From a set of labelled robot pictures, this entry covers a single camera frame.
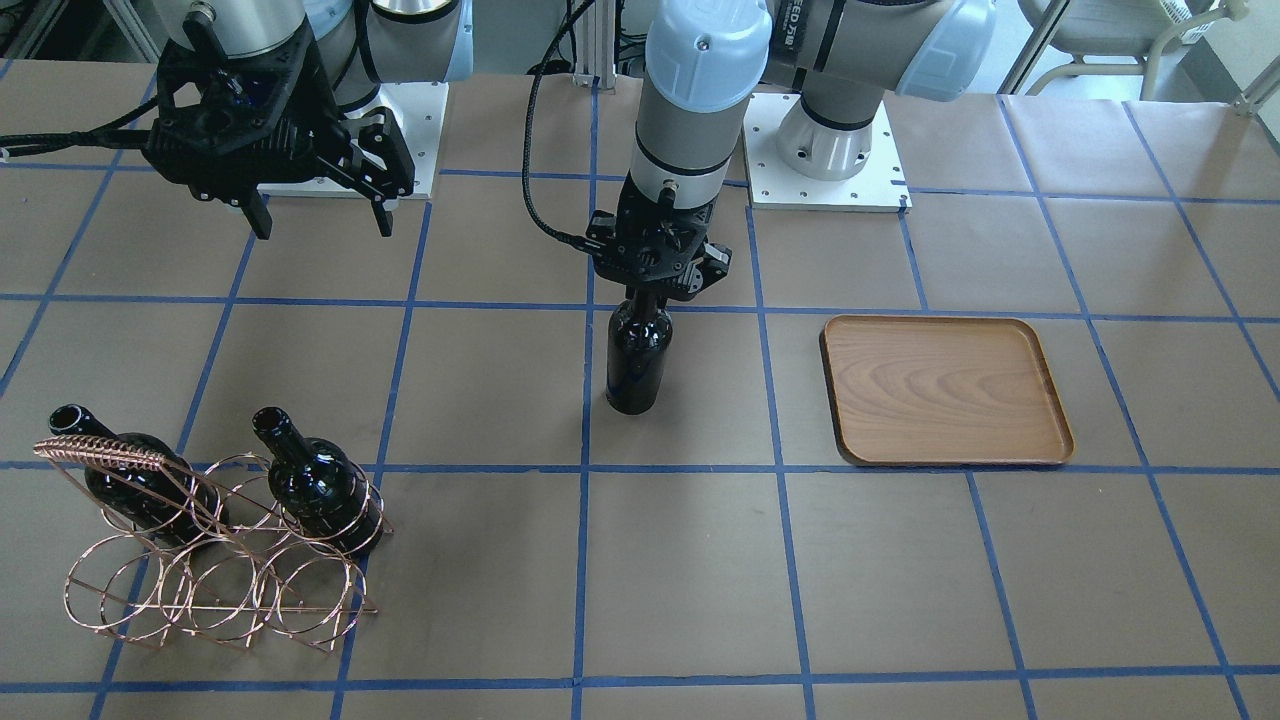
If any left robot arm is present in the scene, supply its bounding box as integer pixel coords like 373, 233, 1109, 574
586, 1, 997, 307

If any copper wire wine basket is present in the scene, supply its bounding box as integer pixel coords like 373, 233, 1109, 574
33, 436, 379, 653

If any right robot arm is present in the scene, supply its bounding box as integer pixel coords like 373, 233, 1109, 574
142, 1, 474, 240

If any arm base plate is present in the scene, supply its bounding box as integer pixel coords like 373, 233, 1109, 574
742, 94, 913, 213
250, 79, 451, 201

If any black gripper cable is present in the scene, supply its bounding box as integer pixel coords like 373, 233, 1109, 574
520, 0, 613, 251

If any wooden tray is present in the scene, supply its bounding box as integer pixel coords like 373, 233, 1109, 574
819, 315, 1075, 466

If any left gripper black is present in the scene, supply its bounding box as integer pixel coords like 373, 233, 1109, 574
586, 179, 731, 302

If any dark wine bottle middle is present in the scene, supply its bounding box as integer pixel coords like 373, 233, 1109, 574
252, 406, 385, 559

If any dark wine bottle handled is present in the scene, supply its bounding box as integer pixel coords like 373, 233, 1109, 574
605, 287, 675, 415

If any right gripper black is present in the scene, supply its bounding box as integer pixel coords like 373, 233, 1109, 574
143, 10, 415, 240

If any dark wine bottle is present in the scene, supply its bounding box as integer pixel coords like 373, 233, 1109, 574
47, 404, 230, 548
252, 406, 385, 559

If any dark wine bottle far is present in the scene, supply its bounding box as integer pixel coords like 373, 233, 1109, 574
47, 404, 230, 548

